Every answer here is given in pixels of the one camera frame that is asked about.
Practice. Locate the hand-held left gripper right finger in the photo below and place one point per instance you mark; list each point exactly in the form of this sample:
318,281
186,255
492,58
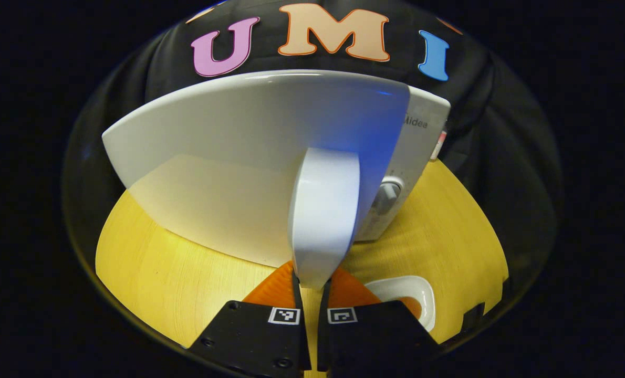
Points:
370,336

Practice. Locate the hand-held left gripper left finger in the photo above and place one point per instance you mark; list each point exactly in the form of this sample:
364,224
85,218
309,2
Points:
249,336

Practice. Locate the brown glazed donut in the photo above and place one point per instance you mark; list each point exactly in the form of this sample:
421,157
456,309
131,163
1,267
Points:
412,305

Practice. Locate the white microwave oven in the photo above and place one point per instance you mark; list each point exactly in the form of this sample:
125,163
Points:
239,131

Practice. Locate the white square plate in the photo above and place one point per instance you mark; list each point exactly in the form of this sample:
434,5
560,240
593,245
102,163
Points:
402,286

